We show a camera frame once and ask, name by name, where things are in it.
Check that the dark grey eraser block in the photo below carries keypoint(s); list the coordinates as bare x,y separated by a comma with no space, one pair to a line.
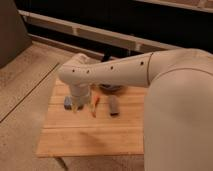
113,106

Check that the wooden table board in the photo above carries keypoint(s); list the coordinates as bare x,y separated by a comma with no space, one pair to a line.
66,133

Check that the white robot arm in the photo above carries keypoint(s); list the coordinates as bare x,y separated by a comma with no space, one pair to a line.
178,107

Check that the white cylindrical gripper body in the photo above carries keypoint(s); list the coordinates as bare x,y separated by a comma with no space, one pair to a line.
80,94

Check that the blue sponge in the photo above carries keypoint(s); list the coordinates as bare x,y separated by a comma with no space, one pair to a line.
68,103

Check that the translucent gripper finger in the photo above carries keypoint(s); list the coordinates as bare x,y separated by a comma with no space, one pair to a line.
89,104
75,107

